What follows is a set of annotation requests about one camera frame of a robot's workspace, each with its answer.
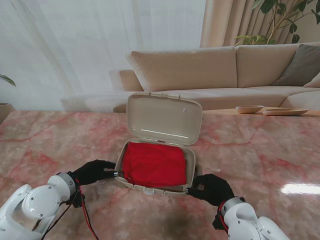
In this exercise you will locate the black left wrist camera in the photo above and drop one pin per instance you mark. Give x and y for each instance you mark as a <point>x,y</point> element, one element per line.
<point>77,201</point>

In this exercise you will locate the deep wooden bowl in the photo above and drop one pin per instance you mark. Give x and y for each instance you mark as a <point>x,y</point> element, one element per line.
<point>248,109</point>

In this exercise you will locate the beige sectional sofa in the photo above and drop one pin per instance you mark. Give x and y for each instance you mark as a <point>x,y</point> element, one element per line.
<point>190,67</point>

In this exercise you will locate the beige hard-shell suitcase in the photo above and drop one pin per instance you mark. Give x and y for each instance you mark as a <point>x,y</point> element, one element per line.
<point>162,117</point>

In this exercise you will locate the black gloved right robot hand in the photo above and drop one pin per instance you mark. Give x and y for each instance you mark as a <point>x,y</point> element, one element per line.
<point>216,190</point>

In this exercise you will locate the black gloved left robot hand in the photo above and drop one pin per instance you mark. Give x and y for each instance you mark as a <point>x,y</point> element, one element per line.
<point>92,172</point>

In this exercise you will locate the brown sofa cushion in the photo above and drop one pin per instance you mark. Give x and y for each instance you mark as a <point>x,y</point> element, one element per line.
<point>300,66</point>

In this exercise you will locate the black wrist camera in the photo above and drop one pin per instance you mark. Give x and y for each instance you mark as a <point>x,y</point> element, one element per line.
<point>218,222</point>
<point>77,201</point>

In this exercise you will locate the white sheer curtain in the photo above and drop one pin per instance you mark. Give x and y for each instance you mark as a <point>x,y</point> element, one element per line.
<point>75,37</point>

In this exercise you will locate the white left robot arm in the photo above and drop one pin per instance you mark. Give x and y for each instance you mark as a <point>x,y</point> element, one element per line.
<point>37,202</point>

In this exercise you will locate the shallow wooden dish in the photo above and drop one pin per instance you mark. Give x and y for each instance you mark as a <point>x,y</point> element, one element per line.
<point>285,111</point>

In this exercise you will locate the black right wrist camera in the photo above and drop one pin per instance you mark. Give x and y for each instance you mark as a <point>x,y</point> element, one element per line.
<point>218,222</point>

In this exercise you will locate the green leafy houseplant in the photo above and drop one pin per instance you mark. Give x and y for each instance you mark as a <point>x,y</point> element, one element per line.
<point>268,6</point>

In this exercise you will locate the cream sofa cushion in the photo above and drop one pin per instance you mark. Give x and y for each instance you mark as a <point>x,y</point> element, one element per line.
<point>315,83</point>

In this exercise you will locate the beige pleated curtain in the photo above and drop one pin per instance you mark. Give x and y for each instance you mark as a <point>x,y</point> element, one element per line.
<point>225,22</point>

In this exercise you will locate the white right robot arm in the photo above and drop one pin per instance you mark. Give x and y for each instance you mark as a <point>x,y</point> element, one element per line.
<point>242,217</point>

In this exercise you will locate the red shirt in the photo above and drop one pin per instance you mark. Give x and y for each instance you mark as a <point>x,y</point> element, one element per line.
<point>155,165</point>

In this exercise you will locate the beige plant pot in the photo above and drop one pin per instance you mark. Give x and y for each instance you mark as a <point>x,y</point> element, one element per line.
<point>5,112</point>

